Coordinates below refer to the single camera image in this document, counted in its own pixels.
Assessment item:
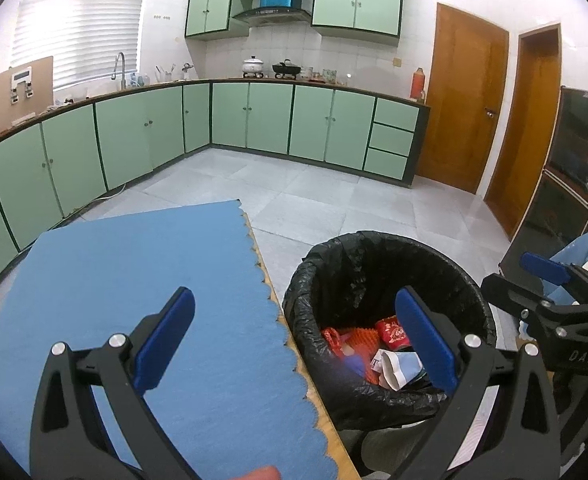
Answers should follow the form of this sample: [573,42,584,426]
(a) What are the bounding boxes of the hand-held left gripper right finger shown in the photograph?
[391,285,561,480]

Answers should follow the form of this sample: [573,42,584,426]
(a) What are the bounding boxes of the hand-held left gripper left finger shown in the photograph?
[29,287,196,480]

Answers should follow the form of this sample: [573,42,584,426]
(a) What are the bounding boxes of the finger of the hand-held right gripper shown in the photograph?
[481,274,580,333]
[520,252,588,286]

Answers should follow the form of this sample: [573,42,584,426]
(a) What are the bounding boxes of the white box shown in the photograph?
[378,350,425,391]

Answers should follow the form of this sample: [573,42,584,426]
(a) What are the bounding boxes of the large orange foam net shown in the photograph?
[341,327,380,356]

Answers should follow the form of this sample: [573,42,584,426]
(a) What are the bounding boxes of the trash bin with black bag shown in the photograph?
[282,230,497,433]

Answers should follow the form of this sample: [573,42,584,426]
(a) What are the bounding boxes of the person's left hand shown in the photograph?
[234,466,281,480]

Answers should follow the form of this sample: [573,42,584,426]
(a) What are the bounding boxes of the blue scalloped mat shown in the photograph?
[0,199,340,480]

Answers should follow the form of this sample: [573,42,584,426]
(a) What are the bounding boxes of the dark glass cabinet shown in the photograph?
[499,86,588,286]

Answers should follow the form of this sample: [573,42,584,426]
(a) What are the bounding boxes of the green base cabinets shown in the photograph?
[0,79,432,286]

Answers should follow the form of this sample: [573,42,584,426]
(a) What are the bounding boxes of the red thermos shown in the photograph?
[410,66,427,101]

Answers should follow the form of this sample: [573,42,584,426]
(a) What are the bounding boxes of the steel faucet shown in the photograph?
[111,51,127,91]

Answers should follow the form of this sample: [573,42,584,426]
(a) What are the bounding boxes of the brown cardboard board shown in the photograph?
[0,56,55,133]

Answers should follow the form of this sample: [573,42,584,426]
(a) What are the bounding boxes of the black wok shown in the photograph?
[272,59,303,80]

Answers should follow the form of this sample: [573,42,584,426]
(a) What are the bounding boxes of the white window blind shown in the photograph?
[11,0,150,92]

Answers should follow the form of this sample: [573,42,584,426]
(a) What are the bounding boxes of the range hood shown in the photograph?
[231,7,312,26]

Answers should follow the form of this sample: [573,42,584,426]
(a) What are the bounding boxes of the white floor cable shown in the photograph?
[64,182,127,221]

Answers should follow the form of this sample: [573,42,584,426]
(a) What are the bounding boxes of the wooden door with handle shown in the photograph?
[416,2,511,195]

